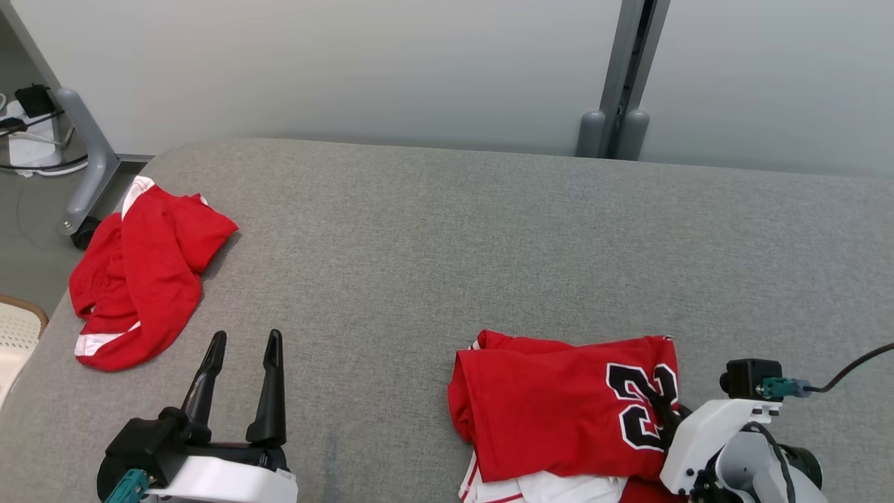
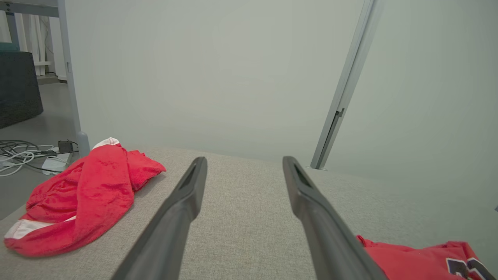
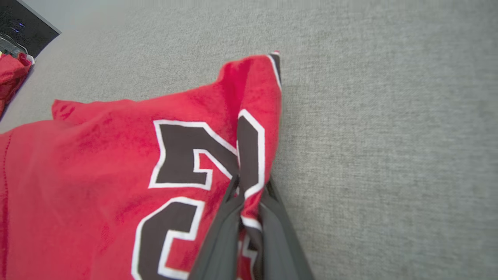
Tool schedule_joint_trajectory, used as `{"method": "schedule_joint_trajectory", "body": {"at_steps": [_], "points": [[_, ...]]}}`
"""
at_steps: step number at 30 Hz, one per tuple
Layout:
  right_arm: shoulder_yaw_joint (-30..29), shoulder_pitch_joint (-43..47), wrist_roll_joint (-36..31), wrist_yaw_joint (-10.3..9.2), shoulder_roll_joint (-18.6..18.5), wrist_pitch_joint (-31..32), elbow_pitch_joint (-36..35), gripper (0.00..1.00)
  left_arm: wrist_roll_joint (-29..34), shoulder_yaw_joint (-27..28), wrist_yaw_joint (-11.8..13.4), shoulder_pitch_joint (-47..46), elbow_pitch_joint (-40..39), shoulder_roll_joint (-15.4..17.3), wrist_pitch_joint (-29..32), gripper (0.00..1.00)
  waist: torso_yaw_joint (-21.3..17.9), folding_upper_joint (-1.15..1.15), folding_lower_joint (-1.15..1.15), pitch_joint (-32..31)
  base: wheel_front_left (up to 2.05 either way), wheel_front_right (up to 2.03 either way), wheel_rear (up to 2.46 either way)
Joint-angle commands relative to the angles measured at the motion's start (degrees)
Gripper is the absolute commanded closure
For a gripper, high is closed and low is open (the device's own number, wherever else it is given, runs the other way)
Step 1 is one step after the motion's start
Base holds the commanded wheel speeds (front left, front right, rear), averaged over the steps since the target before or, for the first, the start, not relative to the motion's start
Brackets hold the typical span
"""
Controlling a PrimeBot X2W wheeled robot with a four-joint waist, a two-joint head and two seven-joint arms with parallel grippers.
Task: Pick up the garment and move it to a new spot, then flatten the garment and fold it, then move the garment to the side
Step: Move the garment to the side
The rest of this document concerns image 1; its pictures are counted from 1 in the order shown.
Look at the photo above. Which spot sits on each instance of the white laundry basket brown rim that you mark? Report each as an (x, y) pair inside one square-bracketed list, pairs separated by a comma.
[(14, 335)]

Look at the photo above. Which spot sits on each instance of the grey cylinder post foot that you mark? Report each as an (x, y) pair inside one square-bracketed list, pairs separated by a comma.
[(632, 136)]

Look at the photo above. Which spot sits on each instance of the black caster wheel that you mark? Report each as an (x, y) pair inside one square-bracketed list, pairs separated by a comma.
[(85, 234)]

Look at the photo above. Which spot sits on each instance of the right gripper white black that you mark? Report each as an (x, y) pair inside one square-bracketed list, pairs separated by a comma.
[(698, 433)]

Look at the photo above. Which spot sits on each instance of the grey metal furniture leg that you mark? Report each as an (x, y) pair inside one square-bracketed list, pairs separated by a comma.
[(94, 154)]

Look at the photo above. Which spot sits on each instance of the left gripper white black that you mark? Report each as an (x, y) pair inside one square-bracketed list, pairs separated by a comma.
[(223, 482)]

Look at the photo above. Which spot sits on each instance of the red white basketball jersey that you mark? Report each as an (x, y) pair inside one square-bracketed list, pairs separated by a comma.
[(545, 405)]

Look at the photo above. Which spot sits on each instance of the grey partition post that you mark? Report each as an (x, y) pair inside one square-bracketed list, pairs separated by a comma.
[(621, 70)]

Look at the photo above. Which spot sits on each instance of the red shorts with white trim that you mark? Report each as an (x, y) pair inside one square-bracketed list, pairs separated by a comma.
[(140, 279)]

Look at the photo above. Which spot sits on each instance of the black power adapter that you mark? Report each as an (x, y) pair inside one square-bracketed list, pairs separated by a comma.
[(35, 100)]

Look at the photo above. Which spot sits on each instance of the white power strip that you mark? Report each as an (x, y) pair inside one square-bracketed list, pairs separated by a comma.
[(31, 147)]

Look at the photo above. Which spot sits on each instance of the grey wall post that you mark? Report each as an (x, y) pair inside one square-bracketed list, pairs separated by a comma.
[(591, 136)]

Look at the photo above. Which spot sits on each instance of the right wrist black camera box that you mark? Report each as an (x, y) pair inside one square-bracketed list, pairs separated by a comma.
[(747, 377)]

